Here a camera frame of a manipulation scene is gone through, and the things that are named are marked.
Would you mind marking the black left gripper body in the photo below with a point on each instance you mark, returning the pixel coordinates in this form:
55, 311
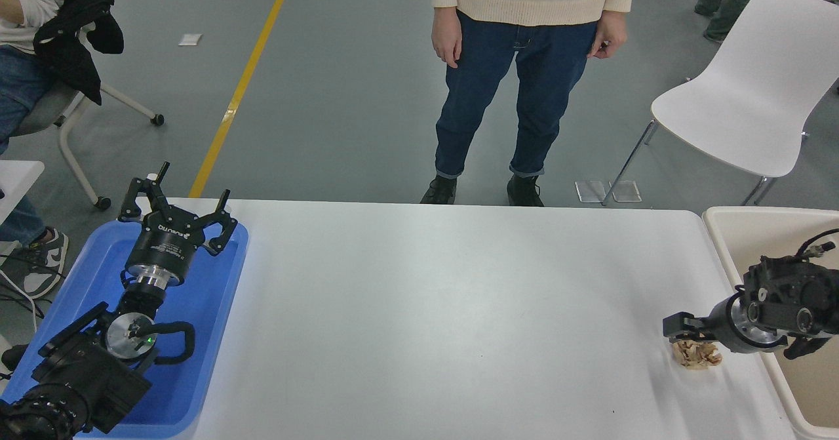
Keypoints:
164, 240

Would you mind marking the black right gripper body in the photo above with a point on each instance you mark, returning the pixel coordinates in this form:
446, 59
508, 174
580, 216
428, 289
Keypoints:
727, 325

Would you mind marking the tan paper ball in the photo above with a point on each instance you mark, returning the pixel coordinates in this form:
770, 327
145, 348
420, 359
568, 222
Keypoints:
698, 356

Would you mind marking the standing person's right hand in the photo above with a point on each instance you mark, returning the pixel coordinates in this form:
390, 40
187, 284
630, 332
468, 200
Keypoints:
447, 37

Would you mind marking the standing person's left hand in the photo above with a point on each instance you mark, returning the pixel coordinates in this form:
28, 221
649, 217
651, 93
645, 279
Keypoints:
611, 33

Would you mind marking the blue plastic tray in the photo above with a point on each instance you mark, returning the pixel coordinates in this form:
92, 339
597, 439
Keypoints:
210, 296

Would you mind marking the large pale bin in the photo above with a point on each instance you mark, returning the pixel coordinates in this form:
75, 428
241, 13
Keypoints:
734, 243

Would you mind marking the grey wheeled chair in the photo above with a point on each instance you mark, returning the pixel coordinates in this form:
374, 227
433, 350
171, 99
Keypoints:
46, 109

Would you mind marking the small white side table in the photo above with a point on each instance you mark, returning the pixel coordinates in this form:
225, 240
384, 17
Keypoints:
16, 181

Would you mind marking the clear floor plate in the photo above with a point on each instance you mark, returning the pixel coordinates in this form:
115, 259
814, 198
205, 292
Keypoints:
626, 191
590, 191

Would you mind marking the white paper scrap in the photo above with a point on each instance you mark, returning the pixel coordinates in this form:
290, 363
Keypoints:
189, 39

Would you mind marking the black jacket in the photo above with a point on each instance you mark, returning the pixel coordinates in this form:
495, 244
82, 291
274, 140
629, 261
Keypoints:
72, 53

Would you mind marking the seated person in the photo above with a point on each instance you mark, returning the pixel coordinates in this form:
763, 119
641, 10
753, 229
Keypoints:
19, 79

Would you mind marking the small black floor object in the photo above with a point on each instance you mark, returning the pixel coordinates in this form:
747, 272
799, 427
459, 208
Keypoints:
13, 356

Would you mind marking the white shell chair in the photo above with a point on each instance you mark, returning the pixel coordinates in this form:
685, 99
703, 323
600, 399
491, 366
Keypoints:
754, 99

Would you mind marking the standing person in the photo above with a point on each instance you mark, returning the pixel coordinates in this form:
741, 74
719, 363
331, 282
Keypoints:
524, 66

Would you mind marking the walking person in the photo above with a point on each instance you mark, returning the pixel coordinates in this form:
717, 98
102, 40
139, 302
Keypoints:
731, 0

